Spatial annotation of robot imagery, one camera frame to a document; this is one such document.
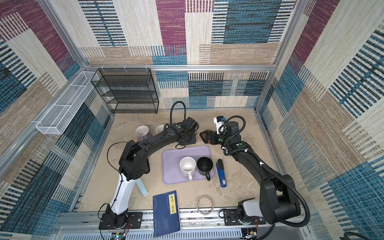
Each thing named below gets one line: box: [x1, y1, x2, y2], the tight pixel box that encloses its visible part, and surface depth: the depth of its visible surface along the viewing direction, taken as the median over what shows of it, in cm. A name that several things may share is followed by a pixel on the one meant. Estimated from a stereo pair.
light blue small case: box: [135, 178, 149, 197], surface depth 81 cm
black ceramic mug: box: [197, 156, 214, 181], surface depth 85 cm
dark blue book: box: [152, 190, 182, 238], surface depth 76 cm
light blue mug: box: [155, 124, 169, 134], surface depth 99 cm
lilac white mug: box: [135, 125, 152, 141], surface depth 101 cm
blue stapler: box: [216, 159, 227, 188], surface depth 87 cm
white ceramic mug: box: [179, 156, 197, 181], surface depth 85 cm
